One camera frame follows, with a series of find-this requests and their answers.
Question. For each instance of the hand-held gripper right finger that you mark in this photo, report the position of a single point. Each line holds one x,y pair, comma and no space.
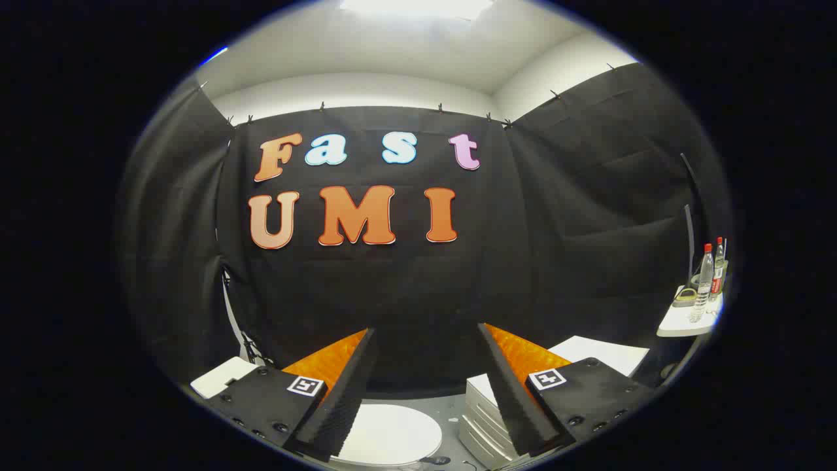
507,386

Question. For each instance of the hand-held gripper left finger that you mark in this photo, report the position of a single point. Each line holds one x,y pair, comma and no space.
350,386

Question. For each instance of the white drawer cabinet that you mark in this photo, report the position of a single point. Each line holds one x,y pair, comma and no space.
601,353

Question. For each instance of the black backdrop cloth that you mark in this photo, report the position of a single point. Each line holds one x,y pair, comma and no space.
418,288

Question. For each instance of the white pole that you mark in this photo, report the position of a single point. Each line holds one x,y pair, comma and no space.
230,307

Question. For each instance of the white side table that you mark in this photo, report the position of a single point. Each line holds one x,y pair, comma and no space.
680,324

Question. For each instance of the small green grey object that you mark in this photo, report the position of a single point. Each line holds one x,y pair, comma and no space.
685,297

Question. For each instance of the clear plastic water bottle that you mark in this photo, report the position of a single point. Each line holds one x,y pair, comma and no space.
703,281

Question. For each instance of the red label plastic bottle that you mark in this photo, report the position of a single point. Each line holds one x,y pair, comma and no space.
718,275

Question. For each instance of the row of black cloth clips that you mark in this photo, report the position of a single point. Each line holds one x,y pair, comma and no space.
322,105

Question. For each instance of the ceiling light panel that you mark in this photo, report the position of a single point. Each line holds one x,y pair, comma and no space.
418,6

